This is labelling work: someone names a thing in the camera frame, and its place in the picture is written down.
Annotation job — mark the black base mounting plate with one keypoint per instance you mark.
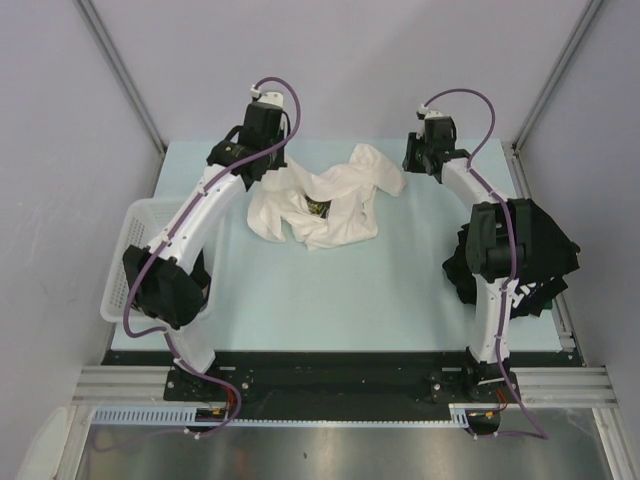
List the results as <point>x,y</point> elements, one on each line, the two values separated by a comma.
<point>341,387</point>

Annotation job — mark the aluminium corner post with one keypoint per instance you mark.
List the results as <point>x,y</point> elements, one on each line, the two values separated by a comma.
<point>113,58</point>
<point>560,69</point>

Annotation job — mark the aluminium frame rail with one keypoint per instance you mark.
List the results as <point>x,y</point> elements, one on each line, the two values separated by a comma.
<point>539,387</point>

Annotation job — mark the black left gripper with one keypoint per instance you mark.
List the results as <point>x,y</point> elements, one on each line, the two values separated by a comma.
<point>279,160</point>

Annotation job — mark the left aluminium corner post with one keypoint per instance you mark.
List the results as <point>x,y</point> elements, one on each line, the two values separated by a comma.
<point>113,58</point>

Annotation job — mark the right aluminium corner post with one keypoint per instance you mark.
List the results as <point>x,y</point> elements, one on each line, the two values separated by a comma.
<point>560,69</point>

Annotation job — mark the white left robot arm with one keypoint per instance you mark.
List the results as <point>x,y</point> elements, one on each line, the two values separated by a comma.
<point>168,278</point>

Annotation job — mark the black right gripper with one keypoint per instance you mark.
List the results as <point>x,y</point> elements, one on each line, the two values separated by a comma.
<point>408,162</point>

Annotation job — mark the stack of black t shirts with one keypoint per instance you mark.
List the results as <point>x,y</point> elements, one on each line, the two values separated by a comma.
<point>543,255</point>

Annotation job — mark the white plastic laundry basket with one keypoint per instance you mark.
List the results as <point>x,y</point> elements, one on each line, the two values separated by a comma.
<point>144,219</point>

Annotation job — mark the white t shirt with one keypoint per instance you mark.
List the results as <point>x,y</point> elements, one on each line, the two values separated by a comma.
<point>326,210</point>

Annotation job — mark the black t shirt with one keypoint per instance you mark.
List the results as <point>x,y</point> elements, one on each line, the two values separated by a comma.
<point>202,278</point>

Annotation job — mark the white slotted cable duct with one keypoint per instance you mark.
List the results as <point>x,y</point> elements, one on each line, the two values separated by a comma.
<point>203,418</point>

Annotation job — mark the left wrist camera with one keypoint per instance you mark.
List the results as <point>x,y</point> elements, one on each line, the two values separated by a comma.
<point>272,97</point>

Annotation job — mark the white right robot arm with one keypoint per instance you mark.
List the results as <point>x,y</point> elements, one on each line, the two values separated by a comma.
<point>488,347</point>

